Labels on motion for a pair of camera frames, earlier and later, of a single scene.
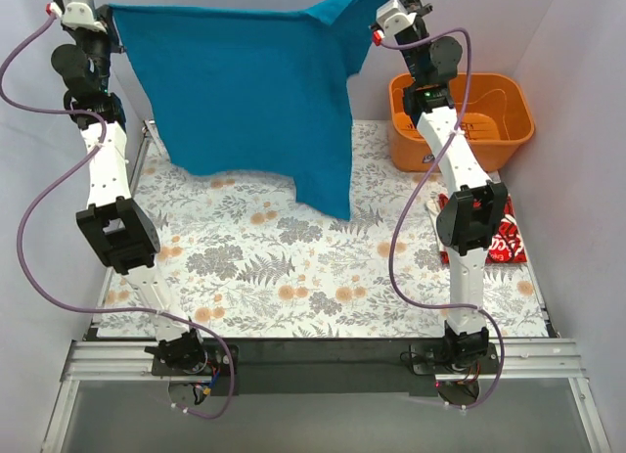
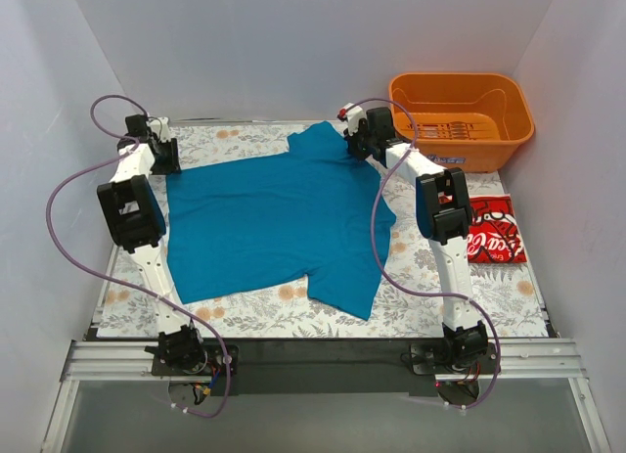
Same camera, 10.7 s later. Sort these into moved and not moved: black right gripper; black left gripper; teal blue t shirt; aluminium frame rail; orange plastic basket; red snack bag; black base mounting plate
Moved: teal blue t shirt; black left gripper; black right gripper
Not moved: orange plastic basket; black base mounting plate; aluminium frame rail; red snack bag
